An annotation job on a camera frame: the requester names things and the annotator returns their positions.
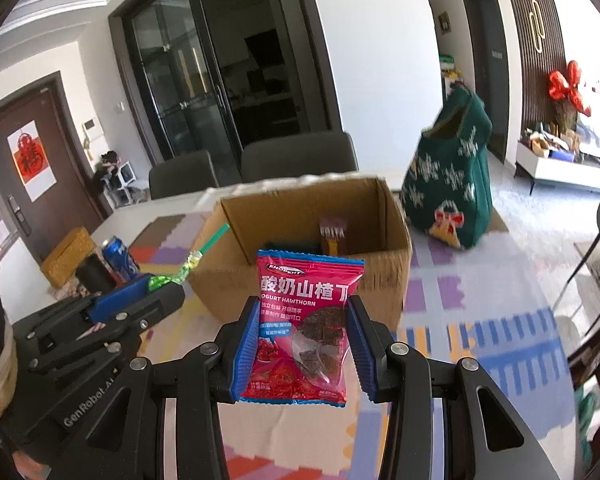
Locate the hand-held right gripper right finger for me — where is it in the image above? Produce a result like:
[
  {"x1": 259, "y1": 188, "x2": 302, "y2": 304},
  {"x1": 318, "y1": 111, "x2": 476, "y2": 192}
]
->
[{"x1": 346, "y1": 295, "x2": 548, "y2": 480}]

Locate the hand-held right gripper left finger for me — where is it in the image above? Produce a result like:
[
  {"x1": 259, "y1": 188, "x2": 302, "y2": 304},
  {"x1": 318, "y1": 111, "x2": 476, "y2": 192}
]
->
[{"x1": 45, "y1": 295, "x2": 262, "y2": 480}]

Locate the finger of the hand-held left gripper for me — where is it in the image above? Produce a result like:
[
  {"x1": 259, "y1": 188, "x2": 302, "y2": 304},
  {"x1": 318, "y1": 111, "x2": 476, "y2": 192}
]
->
[
  {"x1": 25, "y1": 286, "x2": 186, "y2": 372},
  {"x1": 12, "y1": 272, "x2": 157, "y2": 342}
]

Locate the green lollipop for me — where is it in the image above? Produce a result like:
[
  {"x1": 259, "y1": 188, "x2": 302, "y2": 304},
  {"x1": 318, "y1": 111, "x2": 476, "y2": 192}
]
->
[{"x1": 149, "y1": 223, "x2": 231, "y2": 292}]

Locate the brown cardboard box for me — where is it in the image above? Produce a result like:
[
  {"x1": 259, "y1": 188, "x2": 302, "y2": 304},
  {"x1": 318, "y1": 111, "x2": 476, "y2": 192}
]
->
[{"x1": 187, "y1": 172, "x2": 413, "y2": 333}]

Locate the pink red snack packet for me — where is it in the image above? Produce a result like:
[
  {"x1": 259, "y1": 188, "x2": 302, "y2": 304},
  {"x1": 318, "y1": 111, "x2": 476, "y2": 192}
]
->
[{"x1": 238, "y1": 249, "x2": 366, "y2": 407}]

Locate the purple snack bar packet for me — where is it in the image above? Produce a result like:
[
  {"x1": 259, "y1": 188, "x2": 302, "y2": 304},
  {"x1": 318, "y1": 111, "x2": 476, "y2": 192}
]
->
[{"x1": 319, "y1": 217, "x2": 350, "y2": 256}]

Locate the blue drink can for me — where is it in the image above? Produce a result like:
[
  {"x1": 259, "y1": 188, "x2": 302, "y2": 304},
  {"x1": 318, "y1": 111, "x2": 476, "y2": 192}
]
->
[{"x1": 101, "y1": 236, "x2": 141, "y2": 283}]

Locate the black cup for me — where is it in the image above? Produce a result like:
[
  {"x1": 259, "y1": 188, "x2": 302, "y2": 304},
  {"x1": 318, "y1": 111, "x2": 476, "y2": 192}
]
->
[{"x1": 75, "y1": 254, "x2": 116, "y2": 295}]

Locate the yellow woven basket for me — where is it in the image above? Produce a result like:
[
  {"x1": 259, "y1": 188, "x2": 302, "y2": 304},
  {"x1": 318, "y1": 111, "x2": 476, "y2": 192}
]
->
[{"x1": 41, "y1": 226, "x2": 98, "y2": 288}]

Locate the small white shelf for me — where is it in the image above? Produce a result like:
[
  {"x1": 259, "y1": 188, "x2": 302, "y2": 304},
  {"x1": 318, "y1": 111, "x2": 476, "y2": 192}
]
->
[{"x1": 107, "y1": 160, "x2": 148, "y2": 206}]

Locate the grey dining chair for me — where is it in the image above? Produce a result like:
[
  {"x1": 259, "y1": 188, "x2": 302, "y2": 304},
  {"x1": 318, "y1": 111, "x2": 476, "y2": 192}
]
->
[
  {"x1": 148, "y1": 150, "x2": 220, "y2": 201},
  {"x1": 240, "y1": 131, "x2": 359, "y2": 183}
]

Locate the brown wooden door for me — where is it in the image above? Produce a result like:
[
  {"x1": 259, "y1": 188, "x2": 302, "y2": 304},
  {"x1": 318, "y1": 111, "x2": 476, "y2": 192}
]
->
[{"x1": 0, "y1": 72, "x2": 106, "y2": 266}]

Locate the red white door poster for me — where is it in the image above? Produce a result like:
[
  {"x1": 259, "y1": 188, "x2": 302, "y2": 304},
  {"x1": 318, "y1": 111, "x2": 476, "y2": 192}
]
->
[{"x1": 7, "y1": 120, "x2": 56, "y2": 198}]

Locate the green knit bag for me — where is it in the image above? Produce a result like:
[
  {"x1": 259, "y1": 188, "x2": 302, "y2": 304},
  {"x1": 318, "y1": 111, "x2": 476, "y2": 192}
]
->
[{"x1": 399, "y1": 85, "x2": 493, "y2": 251}]

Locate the brown wooden chair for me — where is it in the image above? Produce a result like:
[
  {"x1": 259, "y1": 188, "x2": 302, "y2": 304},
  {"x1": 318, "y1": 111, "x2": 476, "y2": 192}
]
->
[{"x1": 567, "y1": 317, "x2": 600, "y2": 398}]

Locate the black framed glass door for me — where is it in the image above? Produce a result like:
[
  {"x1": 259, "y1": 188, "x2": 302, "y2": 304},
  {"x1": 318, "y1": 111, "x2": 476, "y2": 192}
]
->
[{"x1": 109, "y1": 0, "x2": 342, "y2": 166}]

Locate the white sideboard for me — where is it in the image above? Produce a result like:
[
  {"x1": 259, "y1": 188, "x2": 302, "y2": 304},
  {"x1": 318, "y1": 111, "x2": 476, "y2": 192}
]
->
[{"x1": 514, "y1": 137, "x2": 600, "y2": 196}]

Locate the pile of small boxes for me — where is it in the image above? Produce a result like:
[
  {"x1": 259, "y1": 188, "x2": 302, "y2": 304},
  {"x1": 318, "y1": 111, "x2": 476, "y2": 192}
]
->
[{"x1": 522, "y1": 120, "x2": 581, "y2": 162}]

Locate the dark interior door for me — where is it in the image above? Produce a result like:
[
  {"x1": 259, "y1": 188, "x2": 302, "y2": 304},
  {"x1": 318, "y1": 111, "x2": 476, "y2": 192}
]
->
[{"x1": 462, "y1": 0, "x2": 511, "y2": 161}]

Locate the red foil bow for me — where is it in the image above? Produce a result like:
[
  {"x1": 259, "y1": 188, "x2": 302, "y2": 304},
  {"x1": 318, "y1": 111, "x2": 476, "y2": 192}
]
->
[{"x1": 547, "y1": 60, "x2": 593, "y2": 116}]

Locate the gold wall ornament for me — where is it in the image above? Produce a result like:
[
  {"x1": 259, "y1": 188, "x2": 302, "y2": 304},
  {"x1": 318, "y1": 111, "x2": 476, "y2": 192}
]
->
[{"x1": 527, "y1": 0, "x2": 548, "y2": 53}]

